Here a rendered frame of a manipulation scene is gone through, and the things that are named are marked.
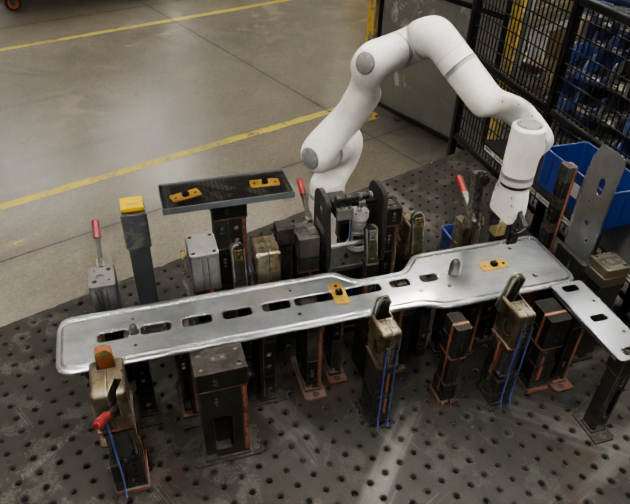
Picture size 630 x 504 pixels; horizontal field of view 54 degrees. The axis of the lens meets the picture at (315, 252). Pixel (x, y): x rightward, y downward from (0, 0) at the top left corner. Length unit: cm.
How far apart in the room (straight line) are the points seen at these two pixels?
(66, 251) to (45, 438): 195
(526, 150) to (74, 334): 118
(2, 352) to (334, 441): 103
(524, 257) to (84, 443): 131
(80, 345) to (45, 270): 198
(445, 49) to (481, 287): 63
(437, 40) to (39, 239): 272
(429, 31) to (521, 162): 39
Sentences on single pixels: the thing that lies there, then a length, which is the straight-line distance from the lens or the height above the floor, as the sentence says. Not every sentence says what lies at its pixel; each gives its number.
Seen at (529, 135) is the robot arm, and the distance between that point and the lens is 157.
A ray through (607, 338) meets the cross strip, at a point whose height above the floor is 100.
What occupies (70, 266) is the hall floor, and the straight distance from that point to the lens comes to 352.
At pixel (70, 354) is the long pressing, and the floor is 100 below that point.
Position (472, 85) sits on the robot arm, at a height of 150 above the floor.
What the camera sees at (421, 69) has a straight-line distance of 441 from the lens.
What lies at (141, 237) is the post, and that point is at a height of 106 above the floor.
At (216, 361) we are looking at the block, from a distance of 143.
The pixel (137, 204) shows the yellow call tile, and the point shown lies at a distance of 173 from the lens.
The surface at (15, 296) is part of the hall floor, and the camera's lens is 342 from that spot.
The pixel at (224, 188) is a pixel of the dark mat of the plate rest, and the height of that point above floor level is 116.
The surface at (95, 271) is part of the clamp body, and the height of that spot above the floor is 106.
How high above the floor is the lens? 207
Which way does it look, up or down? 37 degrees down
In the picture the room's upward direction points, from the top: 2 degrees clockwise
